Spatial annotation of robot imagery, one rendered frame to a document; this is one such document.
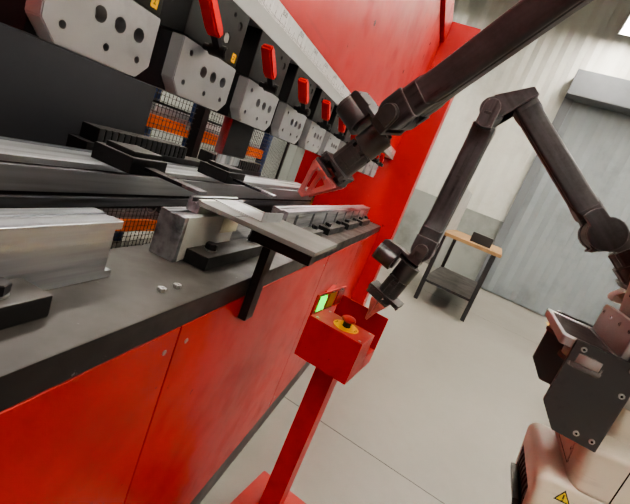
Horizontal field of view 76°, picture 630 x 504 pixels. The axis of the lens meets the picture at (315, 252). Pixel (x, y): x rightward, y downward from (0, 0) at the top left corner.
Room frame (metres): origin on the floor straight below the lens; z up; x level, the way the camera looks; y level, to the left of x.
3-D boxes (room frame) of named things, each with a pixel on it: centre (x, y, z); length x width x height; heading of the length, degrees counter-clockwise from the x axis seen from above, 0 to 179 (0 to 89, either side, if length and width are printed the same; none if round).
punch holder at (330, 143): (1.45, 0.12, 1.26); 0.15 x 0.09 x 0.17; 167
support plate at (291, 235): (0.86, 0.11, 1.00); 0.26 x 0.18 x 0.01; 77
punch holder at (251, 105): (0.87, 0.25, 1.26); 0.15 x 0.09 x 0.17; 167
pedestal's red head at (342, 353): (1.07, -0.16, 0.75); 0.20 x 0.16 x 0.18; 157
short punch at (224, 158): (0.89, 0.25, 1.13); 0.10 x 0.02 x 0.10; 167
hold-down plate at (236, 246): (0.92, 0.19, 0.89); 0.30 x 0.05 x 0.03; 167
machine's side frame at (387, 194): (3.15, -0.10, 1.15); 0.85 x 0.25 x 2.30; 77
